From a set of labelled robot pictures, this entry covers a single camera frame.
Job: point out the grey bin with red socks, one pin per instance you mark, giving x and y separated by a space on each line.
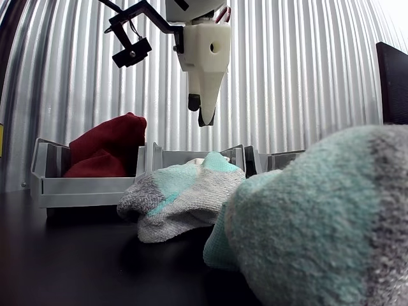
83 188

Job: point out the black gripper camera mount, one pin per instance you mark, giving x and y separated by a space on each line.
132 54

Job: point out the large dark red sock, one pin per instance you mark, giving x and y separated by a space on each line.
111 137

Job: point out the small dark red sock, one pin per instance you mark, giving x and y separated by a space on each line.
95 167

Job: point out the empty grey plastic bin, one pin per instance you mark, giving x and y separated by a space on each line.
280 159

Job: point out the teal and grey sock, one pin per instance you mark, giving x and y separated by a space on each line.
178 197
312 223

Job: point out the black flat panel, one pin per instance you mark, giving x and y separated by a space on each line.
393 86

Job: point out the yellow shelf board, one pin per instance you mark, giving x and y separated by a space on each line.
1 140

